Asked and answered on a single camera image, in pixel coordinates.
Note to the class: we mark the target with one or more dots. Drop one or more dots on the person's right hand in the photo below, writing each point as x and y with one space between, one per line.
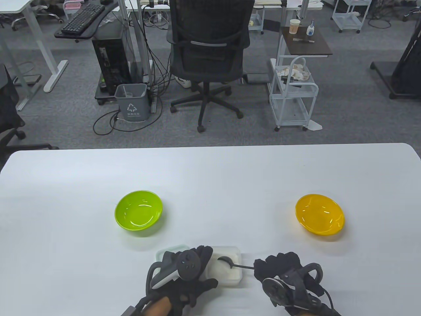
279 263

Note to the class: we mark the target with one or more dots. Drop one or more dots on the person's left hand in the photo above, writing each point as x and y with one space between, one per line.
194 289

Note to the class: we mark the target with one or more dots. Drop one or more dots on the black and white controller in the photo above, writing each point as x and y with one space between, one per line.
187 265
274 291

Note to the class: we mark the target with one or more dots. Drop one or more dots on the white sugar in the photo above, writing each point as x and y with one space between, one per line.
227 274

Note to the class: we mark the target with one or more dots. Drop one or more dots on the clear plastic sugar container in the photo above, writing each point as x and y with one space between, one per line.
230 283

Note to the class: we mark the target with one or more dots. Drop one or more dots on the clear lid with green seal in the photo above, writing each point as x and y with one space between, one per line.
166 248

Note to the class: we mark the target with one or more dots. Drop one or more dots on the yellow bowl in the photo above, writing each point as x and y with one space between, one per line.
319 214

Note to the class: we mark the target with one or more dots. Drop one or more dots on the green bowl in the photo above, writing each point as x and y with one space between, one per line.
138 210

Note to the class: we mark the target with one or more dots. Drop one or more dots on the person's left forearm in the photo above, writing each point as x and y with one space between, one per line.
158 307

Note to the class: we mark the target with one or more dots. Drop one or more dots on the white flat board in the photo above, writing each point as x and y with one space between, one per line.
315 125

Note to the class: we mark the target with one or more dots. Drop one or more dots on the white rolling cart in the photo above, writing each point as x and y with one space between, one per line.
292 98

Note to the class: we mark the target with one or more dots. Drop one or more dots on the crumpled white cloth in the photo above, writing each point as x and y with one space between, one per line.
296 72

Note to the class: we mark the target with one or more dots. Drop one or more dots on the grey trash bin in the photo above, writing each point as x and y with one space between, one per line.
131 102

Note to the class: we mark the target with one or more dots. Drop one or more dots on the black mesh office chair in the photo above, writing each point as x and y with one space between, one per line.
210 62

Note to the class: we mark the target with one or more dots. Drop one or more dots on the dark brown side table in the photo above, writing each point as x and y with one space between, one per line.
306 47

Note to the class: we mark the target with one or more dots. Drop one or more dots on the dark pen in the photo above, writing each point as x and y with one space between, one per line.
303 40

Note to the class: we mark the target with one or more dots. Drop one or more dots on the black floor stand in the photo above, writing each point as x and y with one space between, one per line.
408 72

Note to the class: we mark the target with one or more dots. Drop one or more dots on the white glue bottle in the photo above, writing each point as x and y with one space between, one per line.
310 30

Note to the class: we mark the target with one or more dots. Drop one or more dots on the paper cup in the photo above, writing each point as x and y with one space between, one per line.
294 27

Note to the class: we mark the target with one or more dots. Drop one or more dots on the black computer tower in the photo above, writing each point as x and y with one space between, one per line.
110 62

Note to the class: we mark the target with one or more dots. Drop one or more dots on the small white cart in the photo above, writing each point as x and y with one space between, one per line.
256 19

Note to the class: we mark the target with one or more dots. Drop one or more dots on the black swivel chair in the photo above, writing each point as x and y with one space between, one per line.
8 108

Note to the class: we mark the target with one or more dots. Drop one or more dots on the black keyboard desk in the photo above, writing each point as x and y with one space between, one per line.
105 24

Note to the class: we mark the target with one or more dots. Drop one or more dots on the black keyboard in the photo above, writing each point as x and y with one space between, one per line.
82 18

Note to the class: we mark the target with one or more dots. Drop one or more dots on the pink box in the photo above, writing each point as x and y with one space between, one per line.
72 5

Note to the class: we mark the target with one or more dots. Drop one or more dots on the white standing desk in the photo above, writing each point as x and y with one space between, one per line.
13 6

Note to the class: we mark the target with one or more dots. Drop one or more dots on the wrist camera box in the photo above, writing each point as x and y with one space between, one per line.
127 312

